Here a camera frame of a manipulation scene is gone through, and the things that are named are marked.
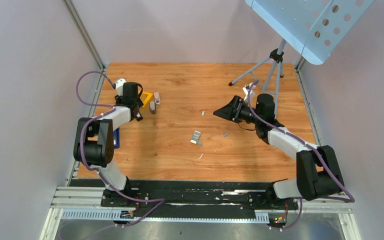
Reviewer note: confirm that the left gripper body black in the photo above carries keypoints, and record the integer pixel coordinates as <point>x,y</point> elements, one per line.
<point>138,106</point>

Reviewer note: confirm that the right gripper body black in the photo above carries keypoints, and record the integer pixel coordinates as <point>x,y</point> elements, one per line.
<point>244,112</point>

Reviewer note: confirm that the pink stapler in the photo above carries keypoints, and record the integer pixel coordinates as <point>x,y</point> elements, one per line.
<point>157,97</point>

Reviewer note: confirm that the grey white stapler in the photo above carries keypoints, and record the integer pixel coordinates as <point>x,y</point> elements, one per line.
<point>152,107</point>

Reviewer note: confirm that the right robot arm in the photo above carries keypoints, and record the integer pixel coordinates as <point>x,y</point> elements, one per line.
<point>317,170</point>

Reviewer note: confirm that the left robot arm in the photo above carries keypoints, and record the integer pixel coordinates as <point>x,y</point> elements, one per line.
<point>94,140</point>

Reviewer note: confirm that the yellow plastic triangle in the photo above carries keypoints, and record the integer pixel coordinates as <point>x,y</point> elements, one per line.
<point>146,97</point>

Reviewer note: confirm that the light blue music stand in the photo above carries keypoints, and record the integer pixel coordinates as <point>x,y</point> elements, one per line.
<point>313,28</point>

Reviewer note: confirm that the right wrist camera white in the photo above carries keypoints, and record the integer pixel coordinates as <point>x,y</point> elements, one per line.
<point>249,92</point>

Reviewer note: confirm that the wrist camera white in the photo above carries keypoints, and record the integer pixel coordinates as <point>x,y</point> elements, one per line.
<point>118,86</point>
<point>249,92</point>

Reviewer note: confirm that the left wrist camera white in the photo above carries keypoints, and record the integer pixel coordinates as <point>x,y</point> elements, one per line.
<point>118,86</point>

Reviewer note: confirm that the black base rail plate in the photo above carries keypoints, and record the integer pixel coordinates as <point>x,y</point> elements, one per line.
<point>206,200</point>

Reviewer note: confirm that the aluminium frame post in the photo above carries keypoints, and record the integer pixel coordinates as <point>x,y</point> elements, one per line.
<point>81,28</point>

